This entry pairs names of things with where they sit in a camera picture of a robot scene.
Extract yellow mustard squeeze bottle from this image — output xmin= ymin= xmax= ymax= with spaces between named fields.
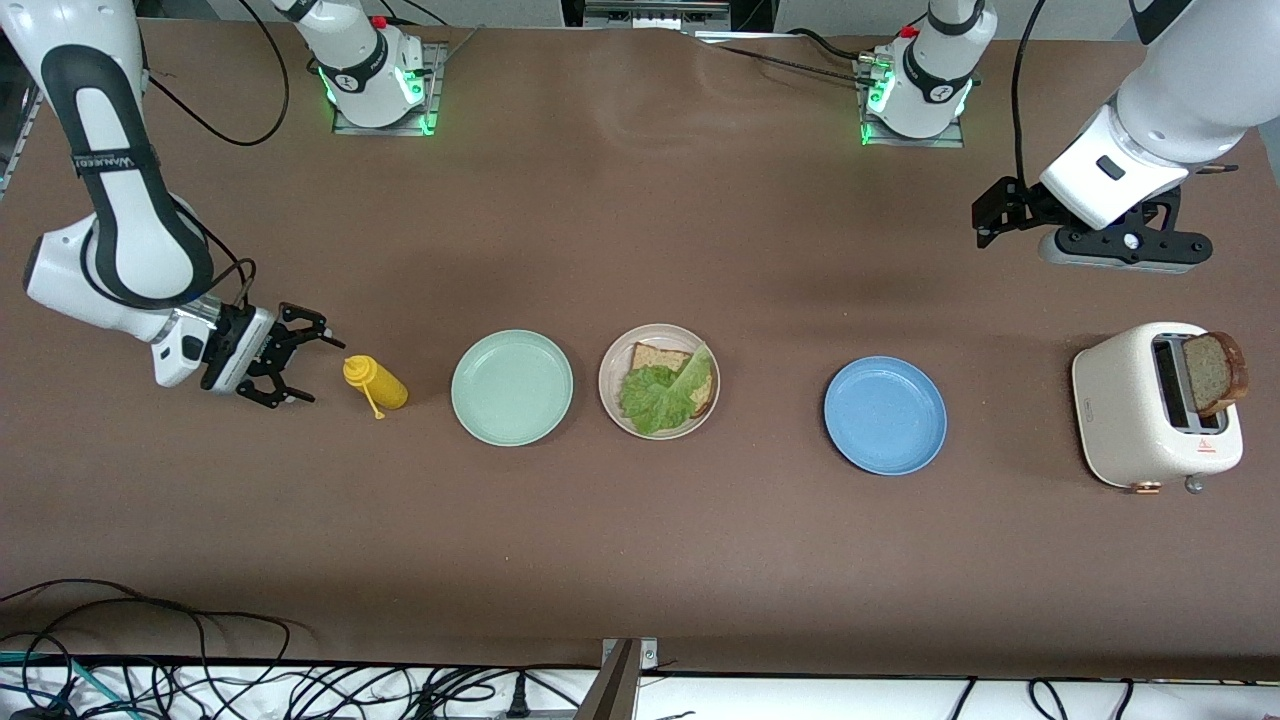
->
xmin=343 ymin=354 xmax=409 ymax=421

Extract brown bread slice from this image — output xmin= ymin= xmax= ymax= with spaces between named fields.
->
xmin=630 ymin=342 xmax=717 ymax=420
xmin=1183 ymin=331 xmax=1250 ymax=419

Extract green lettuce leaf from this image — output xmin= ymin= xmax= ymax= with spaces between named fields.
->
xmin=618 ymin=345 xmax=714 ymax=438

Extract blue plate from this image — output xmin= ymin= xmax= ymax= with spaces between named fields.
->
xmin=824 ymin=357 xmax=948 ymax=477

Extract green plate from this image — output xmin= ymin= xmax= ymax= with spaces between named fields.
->
xmin=451 ymin=330 xmax=575 ymax=448

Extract beige plate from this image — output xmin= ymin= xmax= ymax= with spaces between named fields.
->
xmin=598 ymin=323 xmax=721 ymax=441

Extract cream white toaster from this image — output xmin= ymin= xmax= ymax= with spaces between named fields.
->
xmin=1072 ymin=322 xmax=1245 ymax=497

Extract grey metal fixture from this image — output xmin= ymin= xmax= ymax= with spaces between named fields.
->
xmin=583 ymin=0 xmax=733 ymax=33

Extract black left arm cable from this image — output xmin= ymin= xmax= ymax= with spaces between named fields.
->
xmin=1012 ymin=0 xmax=1047 ymax=186

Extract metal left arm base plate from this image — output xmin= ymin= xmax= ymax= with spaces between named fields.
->
xmin=857 ymin=55 xmax=967 ymax=150

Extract black braided cable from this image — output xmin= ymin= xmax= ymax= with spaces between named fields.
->
xmin=700 ymin=38 xmax=866 ymax=83
xmin=785 ymin=28 xmax=881 ymax=61

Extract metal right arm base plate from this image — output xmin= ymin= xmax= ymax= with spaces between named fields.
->
xmin=333 ymin=42 xmax=447 ymax=138

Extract long black cable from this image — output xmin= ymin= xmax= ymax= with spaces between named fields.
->
xmin=0 ymin=578 xmax=313 ymax=666

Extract aluminium table edge rail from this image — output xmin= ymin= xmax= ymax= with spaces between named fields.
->
xmin=0 ymin=85 xmax=46 ymax=201

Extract teal cable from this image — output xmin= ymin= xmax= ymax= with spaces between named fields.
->
xmin=0 ymin=650 xmax=136 ymax=720

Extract grey metal bracket post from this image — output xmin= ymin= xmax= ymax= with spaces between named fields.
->
xmin=575 ymin=638 xmax=661 ymax=720

